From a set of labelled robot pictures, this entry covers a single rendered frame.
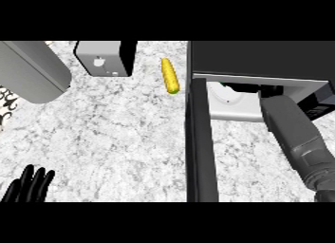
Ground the grey rounded appliance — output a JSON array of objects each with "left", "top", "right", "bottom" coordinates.
[{"left": 0, "top": 40, "right": 73, "bottom": 105}]

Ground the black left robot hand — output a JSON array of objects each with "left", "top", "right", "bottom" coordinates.
[{"left": 0, "top": 163, "right": 58, "bottom": 203}]

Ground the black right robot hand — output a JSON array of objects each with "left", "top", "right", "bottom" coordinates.
[{"left": 222, "top": 82, "right": 288, "bottom": 99}]

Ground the yellow corn cob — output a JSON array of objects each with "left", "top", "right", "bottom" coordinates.
[{"left": 160, "top": 56, "right": 182, "bottom": 95}]

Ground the grey and black toaster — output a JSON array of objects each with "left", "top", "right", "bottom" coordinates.
[{"left": 71, "top": 40, "right": 139, "bottom": 78}]

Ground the black microwave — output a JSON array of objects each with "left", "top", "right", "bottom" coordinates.
[{"left": 188, "top": 40, "right": 335, "bottom": 123}]

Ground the black microwave door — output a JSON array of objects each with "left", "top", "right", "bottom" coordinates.
[{"left": 183, "top": 77, "right": 220, "bottom": 203}]

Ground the white microwave turntable plate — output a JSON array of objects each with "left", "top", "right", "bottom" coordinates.
[{"left": 209, "top": 82, "right": 262, "bottom": 112}]

